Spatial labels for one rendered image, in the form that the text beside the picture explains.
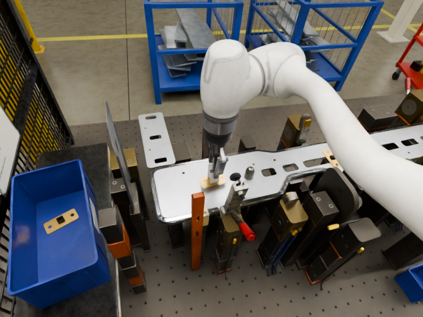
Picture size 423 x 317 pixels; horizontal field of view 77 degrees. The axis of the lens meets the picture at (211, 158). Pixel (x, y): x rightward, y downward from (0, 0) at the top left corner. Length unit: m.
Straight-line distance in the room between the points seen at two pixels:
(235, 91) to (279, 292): 0.77
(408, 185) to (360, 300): 0.84
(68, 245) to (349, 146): 0.69
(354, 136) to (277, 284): 0.76
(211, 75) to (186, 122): 1.00
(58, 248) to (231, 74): 0.61
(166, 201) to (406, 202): 0.64
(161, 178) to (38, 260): 0.39
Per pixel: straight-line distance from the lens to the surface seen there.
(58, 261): 0.80
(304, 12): 2.72
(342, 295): 1.18
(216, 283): 1.06
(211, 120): 0.63
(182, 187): 0.88
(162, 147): 1.00
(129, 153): 0.91
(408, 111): 1.57
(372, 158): 0.43
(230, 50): 0.56
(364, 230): 0.85
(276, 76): 0.63
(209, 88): 0.58
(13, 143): 0.91
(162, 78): 2.91
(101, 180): 0.90
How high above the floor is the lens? 1.72
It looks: 49 degrees down
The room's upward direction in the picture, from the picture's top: 5 degrees clockwise
